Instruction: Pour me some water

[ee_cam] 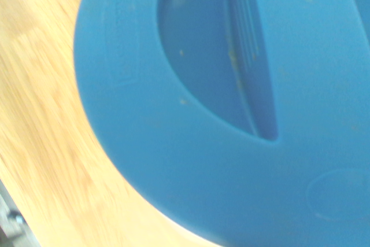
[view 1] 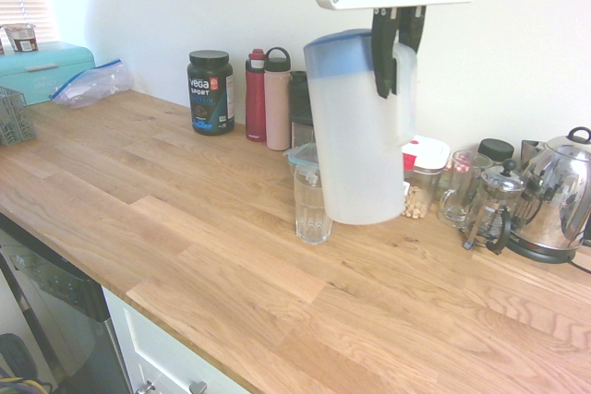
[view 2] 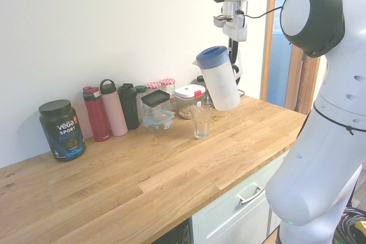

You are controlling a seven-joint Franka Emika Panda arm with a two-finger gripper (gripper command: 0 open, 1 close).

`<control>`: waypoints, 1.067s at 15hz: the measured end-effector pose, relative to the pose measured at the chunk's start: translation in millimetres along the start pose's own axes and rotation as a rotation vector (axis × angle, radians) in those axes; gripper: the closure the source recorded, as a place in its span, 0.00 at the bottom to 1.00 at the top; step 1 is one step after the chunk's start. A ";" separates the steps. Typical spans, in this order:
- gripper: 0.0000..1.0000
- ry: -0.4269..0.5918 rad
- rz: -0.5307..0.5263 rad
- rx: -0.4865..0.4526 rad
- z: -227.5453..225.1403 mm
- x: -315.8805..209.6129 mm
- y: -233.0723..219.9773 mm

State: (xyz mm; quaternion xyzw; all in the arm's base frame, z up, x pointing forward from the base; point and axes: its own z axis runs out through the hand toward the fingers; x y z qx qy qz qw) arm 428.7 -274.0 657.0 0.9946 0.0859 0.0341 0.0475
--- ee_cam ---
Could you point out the white cabinet drawer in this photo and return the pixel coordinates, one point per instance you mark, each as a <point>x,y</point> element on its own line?
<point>10,224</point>

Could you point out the blue plastic container lid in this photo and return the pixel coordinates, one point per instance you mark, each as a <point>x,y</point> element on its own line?
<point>202,157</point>

